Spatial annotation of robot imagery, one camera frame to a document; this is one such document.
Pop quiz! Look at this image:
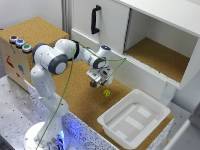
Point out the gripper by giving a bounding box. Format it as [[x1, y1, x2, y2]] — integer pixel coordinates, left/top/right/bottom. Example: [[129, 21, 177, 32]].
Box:
[[86, 65, 114, 88]]

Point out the yellow block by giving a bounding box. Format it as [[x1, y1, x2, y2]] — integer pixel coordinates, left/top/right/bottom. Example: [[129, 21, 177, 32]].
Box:
[[102, 89, 111, 98]]

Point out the white sliding door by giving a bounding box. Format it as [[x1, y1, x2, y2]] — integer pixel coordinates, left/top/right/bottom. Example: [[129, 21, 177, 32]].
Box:
[[71, 0, 131, 55]]

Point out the white plastic box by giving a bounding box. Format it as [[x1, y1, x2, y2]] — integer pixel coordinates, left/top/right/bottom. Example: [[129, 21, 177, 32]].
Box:
[[96, 88, 172, 150]]

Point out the white cabinet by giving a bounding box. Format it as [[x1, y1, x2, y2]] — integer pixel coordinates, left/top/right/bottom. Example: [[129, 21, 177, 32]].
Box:
[[69, 0, 200, 107]]

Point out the green button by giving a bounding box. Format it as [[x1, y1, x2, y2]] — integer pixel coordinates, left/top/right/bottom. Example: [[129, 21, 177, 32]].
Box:
[[21, 43, 33, 54]]

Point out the wooden drawer box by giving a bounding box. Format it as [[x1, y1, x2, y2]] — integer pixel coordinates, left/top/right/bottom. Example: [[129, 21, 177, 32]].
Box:
[[0, 16, 70, 92]]

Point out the blue button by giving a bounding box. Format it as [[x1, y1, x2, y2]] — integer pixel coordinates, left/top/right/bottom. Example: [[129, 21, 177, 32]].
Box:
[[14, 38, 26, 49]]

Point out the red button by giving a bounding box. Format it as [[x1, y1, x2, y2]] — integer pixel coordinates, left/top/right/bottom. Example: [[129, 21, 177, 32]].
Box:
[[8, 34, 19, 45]]

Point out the green cable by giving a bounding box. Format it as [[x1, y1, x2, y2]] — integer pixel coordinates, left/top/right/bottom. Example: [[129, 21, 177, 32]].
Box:
[[34, 42, 128, 150]]

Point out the black door handle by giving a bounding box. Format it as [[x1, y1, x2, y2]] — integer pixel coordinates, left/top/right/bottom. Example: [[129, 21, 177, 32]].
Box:
[[90, 4, 102, 35]]

